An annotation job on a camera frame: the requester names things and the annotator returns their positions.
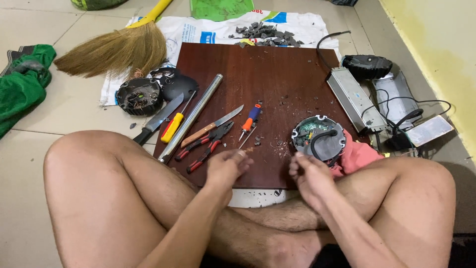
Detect straw broom with yellow handle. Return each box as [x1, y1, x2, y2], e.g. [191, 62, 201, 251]
[54, 0, 174, 79]

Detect black shorts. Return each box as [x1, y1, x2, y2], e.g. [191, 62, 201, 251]
[201, 234, 476, 268]

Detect person's leg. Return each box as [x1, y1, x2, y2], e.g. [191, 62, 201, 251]
[43, 130, 324, 268]
[231, 156, 457, 268]

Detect yellow handled screwdriver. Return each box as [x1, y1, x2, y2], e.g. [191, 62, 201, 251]
[160, 90, 197, 144]

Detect black oval lamp housing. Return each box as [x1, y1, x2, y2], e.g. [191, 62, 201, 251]
[342, 54, 393, 81]

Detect knife with wooden handle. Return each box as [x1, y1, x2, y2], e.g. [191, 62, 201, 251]
[180, 104, 245, 148]

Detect silver rectangular driver box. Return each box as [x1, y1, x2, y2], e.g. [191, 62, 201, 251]
[326, 67, 388, 135]

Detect white woven plastic sack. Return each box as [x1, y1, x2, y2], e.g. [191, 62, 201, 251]
[100, 10, 341, 107]

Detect silver metal tube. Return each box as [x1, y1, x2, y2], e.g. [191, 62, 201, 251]
[158, 73, 224, 164]

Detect thin metal rod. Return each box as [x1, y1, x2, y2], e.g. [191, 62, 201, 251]
[238, 126, 257, 150]

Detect orange blue handled screwdriver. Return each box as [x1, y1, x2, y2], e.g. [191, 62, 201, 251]
[238, 104, 262, 142]

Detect dark brown wooden board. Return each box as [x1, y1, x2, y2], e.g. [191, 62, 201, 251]
[153, 42, 372, 190]

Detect pile of grey plastic fragments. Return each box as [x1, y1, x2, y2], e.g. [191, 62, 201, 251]
[228, 22, 305, 48]

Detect person's right leg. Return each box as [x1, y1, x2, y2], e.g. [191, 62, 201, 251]
[231, 156, 457, 268]

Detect dark green striped bag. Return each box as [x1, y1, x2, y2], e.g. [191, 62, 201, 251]
[70, 0, 129, 11]

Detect silver metal casing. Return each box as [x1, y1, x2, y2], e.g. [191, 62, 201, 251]
[372, 71, 423, 130]

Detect thick black cable stub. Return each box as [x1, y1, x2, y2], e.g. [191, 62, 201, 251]
[310, 129, 338, 161]

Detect white flat rectangular panel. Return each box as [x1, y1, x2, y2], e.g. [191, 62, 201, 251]
[405, 115, 455, 148]

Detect person's left hand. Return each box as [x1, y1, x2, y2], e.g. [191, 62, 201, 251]
[205, 149, 255, 194]

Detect black round lamp cover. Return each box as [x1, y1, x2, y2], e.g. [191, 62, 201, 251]
[149, 67, 200, 102]

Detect black finned round lamp housing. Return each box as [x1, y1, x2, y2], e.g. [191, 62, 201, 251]
[115, 77, 163, 116]

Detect black power cable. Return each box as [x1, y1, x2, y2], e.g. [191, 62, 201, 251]
[316, 31, 352, 69]

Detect red black cutting pliers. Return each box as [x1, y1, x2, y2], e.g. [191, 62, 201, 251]
[186, 130, 228, 174]

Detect green cloth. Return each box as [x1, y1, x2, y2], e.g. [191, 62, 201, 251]
[0, 44, 57, 139]

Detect person's right hand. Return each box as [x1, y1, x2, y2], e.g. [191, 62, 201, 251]
[289, 152, 337, 211]

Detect round housing with circuit board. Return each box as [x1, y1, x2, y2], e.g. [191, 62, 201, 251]
[292, 115, 347, 162]

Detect black tangled cables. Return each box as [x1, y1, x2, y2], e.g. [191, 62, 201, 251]
[360, 89, 452, 152]

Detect pink cloth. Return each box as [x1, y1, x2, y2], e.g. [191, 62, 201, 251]
[329, 130, 385, 178]

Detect large knife with black handle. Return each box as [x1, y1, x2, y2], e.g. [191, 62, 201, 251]
[132, 93, 185, 146]

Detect person's left leg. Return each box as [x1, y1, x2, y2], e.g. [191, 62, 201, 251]
[43, 130, 324, 268]

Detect green plastic bag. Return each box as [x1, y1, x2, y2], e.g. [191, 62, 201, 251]
[190, 0, 256, 22]

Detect red black combination pliers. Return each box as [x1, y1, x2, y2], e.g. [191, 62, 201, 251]
[174, 120, 235, 162]

